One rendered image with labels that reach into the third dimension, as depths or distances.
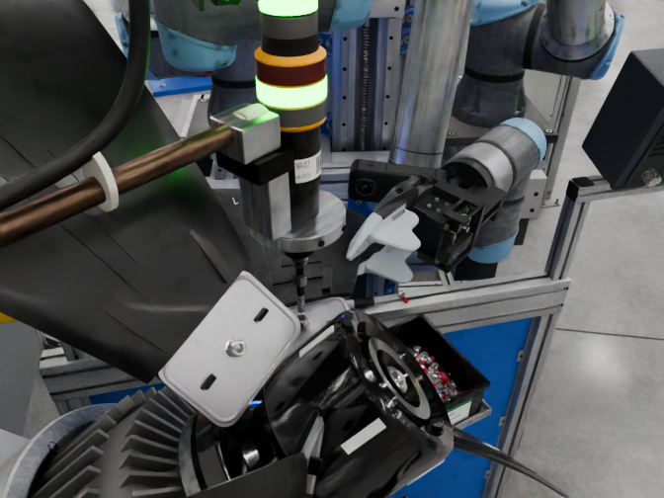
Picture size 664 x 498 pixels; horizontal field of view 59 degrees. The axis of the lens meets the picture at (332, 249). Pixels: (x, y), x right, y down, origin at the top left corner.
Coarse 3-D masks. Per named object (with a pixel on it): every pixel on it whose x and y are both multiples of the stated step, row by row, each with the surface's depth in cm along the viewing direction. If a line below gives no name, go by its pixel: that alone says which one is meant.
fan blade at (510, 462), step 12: (456, 432) 67; (456, 444) 49; (468, 444) 55; (480, 444) 60; (480, 456) 52; (492, 456) 52; (504, 456) 60; (516, 468) 53; (528, 468) 60; (540, 480) 56
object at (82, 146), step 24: (144, 0) 26; (144, 24) 27; (144, 48) 27; (144, 72) 28; (120, 96) 28; (120, 120) 28; (96, 144) 27; (48, 168) 26; (72, 168) 27; (96, 168) 28; (0, 192) 25; (24, 192) 26
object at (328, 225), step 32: (256, 128) 33; (224, 160) 36; (256, 160) 35; (288, 160) 36; (256, 192) 38; (288, 192) 38; (320, 192) 44; (256, 224) 39; (288, 224) 39; (320, 224) 40
